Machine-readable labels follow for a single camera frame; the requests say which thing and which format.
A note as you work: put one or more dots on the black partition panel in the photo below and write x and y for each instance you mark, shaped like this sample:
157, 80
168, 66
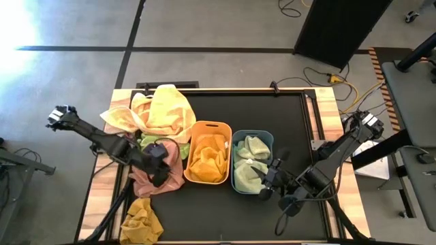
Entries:
337, 27

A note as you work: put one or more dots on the grey metal bracket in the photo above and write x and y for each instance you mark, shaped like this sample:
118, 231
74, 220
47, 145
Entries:
315, 145

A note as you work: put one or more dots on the white paper sheet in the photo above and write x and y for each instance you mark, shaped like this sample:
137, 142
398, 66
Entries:
374, 166

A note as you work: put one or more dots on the orange black striped strip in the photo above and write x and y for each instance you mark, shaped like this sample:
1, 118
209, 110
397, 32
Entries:
374, 61

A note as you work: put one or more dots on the grey stand base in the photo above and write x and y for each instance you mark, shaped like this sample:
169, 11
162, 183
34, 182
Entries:
27, 163

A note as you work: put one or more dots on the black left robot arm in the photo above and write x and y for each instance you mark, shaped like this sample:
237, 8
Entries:
102, 141

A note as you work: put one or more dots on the orange plastic basket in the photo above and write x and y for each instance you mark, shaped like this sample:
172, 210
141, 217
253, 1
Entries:
218, 131

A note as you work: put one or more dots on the chair caster wheel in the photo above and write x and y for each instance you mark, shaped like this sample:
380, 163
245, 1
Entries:
411, 16

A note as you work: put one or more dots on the black bar bracket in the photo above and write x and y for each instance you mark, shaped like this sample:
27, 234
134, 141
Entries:
184, 84

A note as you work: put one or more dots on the mustard yellow towel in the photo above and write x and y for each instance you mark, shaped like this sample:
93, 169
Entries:
141, 221
207, 160

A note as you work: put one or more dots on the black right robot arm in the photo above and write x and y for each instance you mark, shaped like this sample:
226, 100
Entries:
337, 149

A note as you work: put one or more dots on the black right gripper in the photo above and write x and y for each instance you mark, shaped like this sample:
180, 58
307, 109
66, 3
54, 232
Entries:
279, 178

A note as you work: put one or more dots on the black computer mouse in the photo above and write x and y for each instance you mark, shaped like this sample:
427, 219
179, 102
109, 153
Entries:
425, 158

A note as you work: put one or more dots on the black table mat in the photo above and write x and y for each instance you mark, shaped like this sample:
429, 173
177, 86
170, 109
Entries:
211, 214

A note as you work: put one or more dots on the black pole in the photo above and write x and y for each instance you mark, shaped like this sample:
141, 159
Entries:
415, 54

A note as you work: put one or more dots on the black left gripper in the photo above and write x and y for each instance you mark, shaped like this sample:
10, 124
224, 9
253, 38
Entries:
156, 166

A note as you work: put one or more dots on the black table clamp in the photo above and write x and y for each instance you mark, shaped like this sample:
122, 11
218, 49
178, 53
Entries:
147, 89
274, 86

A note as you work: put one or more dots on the large yellow orange towel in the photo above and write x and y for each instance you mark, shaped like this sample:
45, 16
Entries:
170, 109

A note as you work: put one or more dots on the grey desk top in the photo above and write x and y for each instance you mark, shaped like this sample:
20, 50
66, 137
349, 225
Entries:
415, 102
422, 190

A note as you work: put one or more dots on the blue-grey plastic basket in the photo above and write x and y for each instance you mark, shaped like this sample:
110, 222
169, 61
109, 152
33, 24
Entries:
259, 133

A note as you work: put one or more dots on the black frame strut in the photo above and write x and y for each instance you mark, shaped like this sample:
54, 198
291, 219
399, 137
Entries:
340, 216
112, 207

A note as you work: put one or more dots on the pink striped towel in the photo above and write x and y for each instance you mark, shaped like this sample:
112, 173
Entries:
173, 177

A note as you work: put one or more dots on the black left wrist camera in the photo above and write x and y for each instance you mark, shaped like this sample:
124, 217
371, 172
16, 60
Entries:
157, 149

